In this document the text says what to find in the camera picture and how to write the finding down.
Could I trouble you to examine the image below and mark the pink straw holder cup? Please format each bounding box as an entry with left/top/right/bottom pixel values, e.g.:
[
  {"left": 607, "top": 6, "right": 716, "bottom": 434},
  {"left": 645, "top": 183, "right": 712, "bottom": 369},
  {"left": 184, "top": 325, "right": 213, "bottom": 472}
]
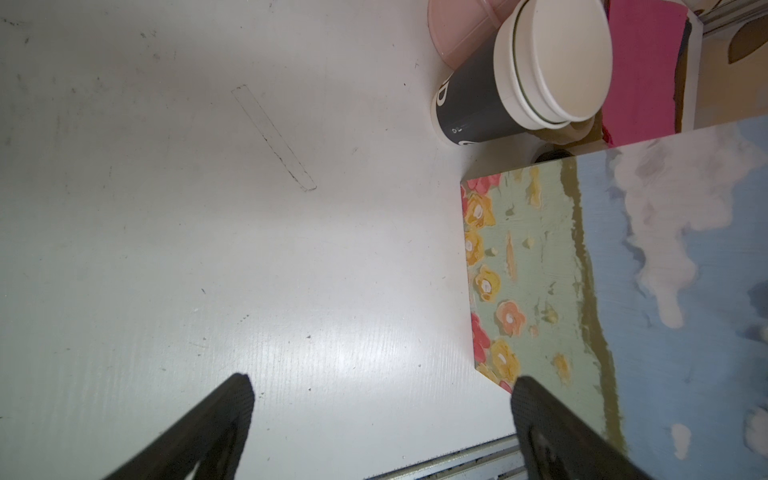
[{"left": 427, "top": 0, "right": 519, "bottom": 70}]

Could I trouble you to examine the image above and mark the green white paper gift bag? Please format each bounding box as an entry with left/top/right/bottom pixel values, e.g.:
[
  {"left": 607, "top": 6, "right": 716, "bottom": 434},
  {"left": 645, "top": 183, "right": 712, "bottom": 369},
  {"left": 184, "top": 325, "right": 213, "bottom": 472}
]
[{"left": 461, "top": 116, "right": 767, "bottom": 479}]

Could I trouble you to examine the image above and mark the magenta paper napkin stack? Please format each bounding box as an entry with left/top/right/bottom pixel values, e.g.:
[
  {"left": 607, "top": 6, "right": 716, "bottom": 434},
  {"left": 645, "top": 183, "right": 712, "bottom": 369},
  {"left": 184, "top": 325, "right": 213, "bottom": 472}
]
[{"left": 602, "top": 0, "right": 688, "bottom": 147}]

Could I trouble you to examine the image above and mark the brown cardboard napkin box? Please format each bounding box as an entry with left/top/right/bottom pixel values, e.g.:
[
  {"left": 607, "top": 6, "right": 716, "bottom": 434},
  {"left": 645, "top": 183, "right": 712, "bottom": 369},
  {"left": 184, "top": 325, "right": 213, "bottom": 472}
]
[{"left": 605, "top": 1, "right": 703, "bottom": 134}]

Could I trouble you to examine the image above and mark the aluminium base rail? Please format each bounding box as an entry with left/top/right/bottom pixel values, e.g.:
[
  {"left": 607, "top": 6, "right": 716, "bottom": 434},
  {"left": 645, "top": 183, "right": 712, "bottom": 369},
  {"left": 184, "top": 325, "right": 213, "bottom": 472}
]
[{"left": 373, "top": 435, "right": 528, "bottom": 480}]

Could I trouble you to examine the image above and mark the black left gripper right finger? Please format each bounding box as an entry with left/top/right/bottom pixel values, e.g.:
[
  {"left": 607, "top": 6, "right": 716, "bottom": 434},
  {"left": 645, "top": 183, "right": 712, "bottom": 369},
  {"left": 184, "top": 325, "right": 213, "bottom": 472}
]
[{"left": 510, "top": 376, "right": 649, "bottom": 480}]

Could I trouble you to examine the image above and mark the stack of paper cups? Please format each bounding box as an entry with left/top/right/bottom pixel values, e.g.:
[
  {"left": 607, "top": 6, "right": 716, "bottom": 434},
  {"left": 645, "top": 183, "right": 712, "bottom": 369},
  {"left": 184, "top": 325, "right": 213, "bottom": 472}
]
[{"left": 430, "top": 1, "right": 613, "bottom": 145}]

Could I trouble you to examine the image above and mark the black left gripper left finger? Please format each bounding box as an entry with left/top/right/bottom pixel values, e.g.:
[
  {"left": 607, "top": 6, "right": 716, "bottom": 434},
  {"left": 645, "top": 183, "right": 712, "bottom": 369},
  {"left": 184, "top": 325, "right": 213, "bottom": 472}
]
[{"left": 108, "top": 373, "right": 255, "bottom": 479}]

